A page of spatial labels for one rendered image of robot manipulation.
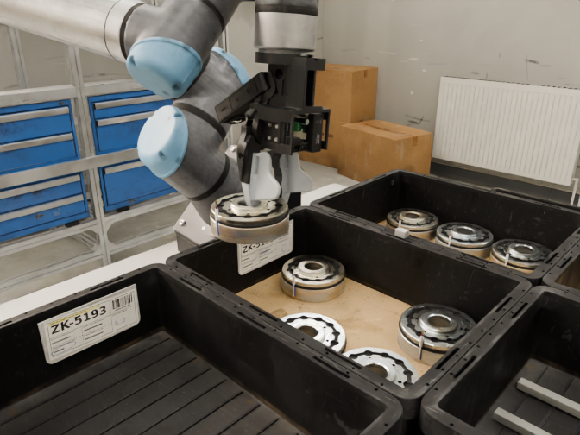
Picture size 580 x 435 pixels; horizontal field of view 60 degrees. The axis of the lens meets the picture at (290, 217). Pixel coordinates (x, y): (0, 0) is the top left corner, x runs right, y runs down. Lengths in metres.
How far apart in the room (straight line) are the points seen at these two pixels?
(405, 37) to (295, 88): 3.69
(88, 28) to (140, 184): 2.05
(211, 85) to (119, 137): 1.66
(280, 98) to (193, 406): 0.38
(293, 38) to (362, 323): 0.40
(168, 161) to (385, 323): 0.46
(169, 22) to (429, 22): 3.63
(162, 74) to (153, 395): 0.37
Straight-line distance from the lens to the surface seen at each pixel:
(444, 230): 1.01
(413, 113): 4.27
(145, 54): 0.60
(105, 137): 2.56
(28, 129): 2.41
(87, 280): 1.19
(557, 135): 3.73
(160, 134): 0.93
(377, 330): 0.74
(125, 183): 2.65
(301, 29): 0.61
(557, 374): 0.74
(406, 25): 4.27
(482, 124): 3.89
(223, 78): 0.97
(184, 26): 0.62
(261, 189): 0.64
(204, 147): 0.93
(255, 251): 0.81
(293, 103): 0.61
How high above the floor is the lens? 1.25
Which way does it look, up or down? 23 degrees down
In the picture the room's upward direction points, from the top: straight up
